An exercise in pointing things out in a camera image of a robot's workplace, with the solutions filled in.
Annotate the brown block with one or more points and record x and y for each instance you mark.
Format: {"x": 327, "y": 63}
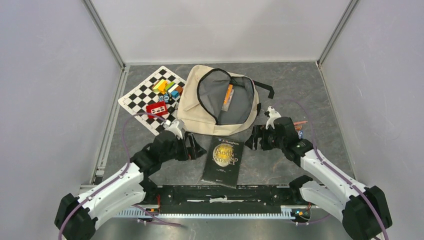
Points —
{"x": 179, "y": 89}

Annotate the red plastic block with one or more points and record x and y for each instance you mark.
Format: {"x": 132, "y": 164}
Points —
{"x": 158, "y": 109}

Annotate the blue cube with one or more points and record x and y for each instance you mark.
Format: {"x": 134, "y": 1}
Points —
{"x": 175, "y": 94}

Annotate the green yellow block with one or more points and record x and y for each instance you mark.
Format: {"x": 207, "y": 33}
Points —
{"x": 155, "y": 86}

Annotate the orange block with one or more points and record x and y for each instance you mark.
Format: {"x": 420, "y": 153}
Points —
{"x": 162, "y": 87}

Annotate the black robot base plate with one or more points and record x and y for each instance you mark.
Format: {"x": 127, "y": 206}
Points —
{"x": 216, "y": 199}

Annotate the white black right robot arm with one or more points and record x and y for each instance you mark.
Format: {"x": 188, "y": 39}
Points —
{"x": 362, "y": 210}

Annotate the black Moon and Sixpence book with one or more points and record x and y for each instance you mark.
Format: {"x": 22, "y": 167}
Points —
{"x": 223, "y": 162}

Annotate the black white chessboard mat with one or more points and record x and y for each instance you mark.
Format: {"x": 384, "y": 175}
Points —
{"x": 137, "y": 99}

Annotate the beige canvas backpack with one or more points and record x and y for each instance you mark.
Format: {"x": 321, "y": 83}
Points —
{"x": 200, "y": 105}

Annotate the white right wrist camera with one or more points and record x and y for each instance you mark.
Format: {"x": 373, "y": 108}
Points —
{"x": 272, "y": 115}

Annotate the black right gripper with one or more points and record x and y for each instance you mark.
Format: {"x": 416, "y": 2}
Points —
{"x": 258, "y": 131}

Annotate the salmon pencil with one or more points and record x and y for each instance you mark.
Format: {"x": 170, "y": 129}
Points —
{"x": 300, "y": 122}

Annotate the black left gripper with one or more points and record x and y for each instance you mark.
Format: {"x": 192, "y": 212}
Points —
{"x": 195, "y": 150}

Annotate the orange Treehouse book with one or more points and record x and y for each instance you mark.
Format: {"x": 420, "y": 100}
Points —
{"x": 228, "y": 94}

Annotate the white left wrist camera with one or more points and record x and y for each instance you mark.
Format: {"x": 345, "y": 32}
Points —
{"x": 175, "y": 127}

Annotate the Little Women book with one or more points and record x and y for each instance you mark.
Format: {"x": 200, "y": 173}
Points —
{"x": 226, "y": 107}

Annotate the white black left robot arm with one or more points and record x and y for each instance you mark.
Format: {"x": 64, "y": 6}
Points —
{"x": 78, "y": 217}

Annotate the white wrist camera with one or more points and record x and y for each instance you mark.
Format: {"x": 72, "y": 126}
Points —
{"x": 272, "y": 115}
{"x": 175, "y": 127}

